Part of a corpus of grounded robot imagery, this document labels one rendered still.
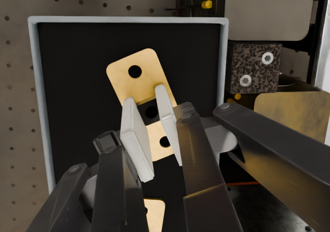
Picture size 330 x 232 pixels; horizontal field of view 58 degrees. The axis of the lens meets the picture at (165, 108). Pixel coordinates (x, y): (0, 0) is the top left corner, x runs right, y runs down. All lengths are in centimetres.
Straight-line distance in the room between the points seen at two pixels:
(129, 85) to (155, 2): 48
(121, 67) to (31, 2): 51
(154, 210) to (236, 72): 15
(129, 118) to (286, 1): 22
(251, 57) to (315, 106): 11
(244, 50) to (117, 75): 14
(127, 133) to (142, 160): 2
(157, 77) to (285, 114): 18
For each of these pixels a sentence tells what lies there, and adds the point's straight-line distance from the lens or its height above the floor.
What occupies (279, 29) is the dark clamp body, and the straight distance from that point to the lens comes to 33.
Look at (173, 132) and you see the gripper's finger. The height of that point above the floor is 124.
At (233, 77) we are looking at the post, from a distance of 30.
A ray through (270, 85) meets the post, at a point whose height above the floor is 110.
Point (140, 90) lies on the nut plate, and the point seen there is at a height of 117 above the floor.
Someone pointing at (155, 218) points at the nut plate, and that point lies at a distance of 28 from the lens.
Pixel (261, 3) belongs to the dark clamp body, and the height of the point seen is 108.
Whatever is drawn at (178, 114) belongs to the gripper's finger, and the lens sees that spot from 17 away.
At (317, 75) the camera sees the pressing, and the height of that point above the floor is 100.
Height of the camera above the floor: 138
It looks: 72 degrees down
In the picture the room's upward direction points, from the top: 163 degrees clockwise
